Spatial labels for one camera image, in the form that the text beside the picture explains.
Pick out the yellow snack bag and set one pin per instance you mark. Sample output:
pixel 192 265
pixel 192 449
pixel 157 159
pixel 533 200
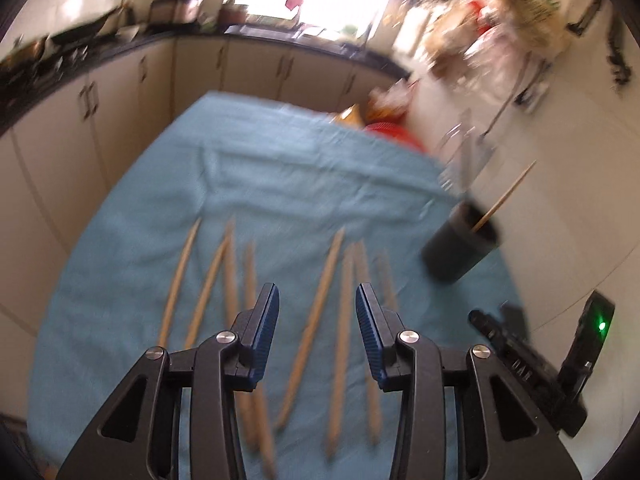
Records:
pixel 350 116

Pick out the wooden chopstick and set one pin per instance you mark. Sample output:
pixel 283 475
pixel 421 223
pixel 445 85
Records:
pixel 505 195

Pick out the clear glass pitcher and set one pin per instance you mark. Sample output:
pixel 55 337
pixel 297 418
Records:
pixel 467 155

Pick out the brown clay pot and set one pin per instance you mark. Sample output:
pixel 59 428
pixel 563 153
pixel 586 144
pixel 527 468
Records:
pixel 235 14

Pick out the crumpled plastic bag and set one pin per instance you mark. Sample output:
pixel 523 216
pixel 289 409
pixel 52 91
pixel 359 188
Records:
pixel 392 100

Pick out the blue cloth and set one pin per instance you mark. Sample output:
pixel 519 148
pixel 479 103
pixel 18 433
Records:
pixel 280 185

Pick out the set of wooden chopsticks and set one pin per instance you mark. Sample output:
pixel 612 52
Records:
pixel 345 320

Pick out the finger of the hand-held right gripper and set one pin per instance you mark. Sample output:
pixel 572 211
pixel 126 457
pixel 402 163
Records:
pixel 515 322
pixel 505 350

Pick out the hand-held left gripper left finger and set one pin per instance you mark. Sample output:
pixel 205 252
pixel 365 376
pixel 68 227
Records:
pixel 265 332

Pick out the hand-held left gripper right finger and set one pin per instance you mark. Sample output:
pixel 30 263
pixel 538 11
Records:
pixel 369 332

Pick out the hanging plastic bags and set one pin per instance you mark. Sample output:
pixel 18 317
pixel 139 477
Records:
pixel 520 15

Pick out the red hanging cloth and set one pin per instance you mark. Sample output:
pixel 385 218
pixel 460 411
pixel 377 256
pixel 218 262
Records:
pixel 293 0

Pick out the dark grey cup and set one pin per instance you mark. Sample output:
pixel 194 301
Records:
pixel 457 252

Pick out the black wok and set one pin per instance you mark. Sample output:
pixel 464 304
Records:
pixel 85 30

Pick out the green container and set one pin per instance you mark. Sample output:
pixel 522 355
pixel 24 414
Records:
pixel 350 29

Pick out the black kitchen countertop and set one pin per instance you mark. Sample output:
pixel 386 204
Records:
pixel 125 47

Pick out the red plastic basin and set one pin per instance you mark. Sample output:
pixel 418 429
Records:
pixel 392 132

